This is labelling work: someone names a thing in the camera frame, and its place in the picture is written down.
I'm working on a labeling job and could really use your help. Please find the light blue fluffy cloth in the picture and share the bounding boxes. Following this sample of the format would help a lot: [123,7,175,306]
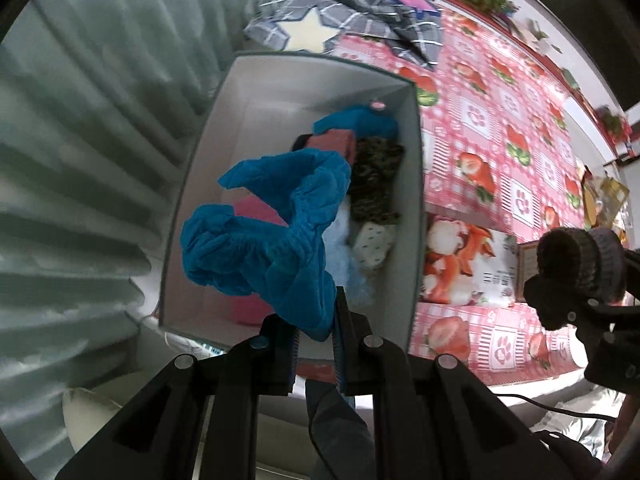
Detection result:
[322,195,373,306]

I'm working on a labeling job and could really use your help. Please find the pink strawberry tablecloth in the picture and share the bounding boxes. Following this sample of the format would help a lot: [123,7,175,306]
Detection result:
[330,7,616,386]

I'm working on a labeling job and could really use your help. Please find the blue shoe cover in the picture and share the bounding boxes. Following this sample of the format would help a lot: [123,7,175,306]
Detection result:
[180,149,353,341]
[314,104,401,141]

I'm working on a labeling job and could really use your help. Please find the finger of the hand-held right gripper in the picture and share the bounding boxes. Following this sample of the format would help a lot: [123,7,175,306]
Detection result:
[542,295,626,333]

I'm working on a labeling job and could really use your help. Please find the leopard print scrunchie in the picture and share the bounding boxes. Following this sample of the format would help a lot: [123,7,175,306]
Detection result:
[347,135,406,226]

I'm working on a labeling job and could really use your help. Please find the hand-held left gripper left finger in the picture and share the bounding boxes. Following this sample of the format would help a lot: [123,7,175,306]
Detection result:
[55,312,301,480]

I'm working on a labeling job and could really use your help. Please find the fox print tissue pack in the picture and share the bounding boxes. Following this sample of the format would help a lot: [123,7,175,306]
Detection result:
[422,215,521,308]

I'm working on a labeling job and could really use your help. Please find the white patterned sock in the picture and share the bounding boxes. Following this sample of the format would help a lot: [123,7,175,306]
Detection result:
[350,222,398,273]

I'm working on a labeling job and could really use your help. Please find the black cable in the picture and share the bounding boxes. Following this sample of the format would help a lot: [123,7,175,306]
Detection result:
[492,392,621,421]

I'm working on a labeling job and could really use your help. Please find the grey storage box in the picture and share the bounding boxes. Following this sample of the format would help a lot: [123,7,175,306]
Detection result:
[157,52,426,361]

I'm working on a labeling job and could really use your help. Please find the pink sock with striped cuff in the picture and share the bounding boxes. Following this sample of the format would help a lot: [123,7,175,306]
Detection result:
[292,130,358,166]

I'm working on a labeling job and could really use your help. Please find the pink cardboard box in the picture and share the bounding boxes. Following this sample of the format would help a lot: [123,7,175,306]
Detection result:
[515,240,543,303]

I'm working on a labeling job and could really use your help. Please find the grey checked star blanket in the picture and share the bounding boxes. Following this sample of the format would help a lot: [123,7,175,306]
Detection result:
[244,0,446,68]

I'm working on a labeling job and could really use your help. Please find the pink cloth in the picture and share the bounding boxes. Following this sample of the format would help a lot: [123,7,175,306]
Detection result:
[227,195,291,328]

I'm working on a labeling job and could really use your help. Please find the jar with yellow lid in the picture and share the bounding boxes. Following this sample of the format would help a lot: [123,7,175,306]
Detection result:
[581,180,603,226]

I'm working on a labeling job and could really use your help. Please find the grey green curtain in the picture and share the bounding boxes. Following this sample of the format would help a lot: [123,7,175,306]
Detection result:
[0,0,301,461]

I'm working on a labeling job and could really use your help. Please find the red artificial flowers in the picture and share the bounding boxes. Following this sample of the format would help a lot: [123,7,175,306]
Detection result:
[597,107,633,141]

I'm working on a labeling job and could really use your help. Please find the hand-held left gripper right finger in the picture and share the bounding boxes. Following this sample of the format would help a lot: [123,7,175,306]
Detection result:
[334,287,606,480]

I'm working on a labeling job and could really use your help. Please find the person's right forearm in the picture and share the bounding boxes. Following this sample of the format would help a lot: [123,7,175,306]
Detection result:
[607,390,640,461]

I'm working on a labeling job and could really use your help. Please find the dark striped knit sock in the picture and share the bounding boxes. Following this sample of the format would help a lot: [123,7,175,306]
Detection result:
[522,227,628,331]

